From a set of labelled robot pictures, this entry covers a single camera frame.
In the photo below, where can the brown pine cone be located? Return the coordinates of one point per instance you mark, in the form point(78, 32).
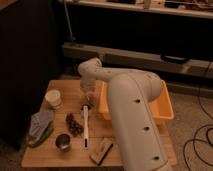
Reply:
point(73, 126)

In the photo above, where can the metal shelf rail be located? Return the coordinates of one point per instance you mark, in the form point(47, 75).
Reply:
point(137, 59)

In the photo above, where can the green plastic vegetable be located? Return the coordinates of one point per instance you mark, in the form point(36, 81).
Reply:
point(48, 131)

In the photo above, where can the metal cup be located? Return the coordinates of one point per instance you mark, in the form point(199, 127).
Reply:
point(63, 142)

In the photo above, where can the white dish brush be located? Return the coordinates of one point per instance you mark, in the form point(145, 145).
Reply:
point(86, 129)

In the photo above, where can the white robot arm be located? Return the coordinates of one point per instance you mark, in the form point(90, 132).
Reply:
point(129, 92)

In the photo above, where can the wooden block with dark edge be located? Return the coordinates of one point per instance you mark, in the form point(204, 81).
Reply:
point(101, 151)

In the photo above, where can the metal pole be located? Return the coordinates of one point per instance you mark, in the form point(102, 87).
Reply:
point(72, 38)

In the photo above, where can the white paper cup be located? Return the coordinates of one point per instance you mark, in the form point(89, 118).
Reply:
point(53, 97)

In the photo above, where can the grey folded cloth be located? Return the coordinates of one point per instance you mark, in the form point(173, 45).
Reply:
point(39, 122)

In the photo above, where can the yellow plastic bin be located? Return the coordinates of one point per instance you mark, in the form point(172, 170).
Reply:
point(161, 107)

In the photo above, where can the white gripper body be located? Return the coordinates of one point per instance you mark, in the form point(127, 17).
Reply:
point(88, 86)

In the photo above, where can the wooden table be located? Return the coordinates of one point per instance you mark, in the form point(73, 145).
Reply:
point(100, 127)

